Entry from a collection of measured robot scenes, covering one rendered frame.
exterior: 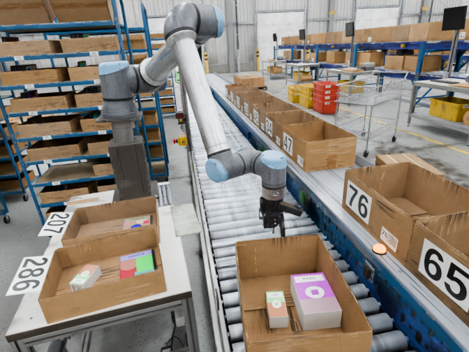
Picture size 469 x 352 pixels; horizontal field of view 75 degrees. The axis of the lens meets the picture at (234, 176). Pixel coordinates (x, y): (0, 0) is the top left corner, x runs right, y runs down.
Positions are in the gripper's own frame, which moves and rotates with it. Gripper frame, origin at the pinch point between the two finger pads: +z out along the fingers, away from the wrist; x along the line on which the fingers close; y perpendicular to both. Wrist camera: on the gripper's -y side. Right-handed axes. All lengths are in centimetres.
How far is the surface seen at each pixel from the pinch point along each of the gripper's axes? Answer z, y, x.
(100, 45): -78, 87, -166
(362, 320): -10, -5, 50
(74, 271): 4, 81, -6
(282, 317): 0.3, 10.9, 36.4
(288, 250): -6.3, 1.6, 15.3
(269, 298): 0.0, 12.5, 28.9
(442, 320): -9, -24, 54
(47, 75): -60, 129, -165
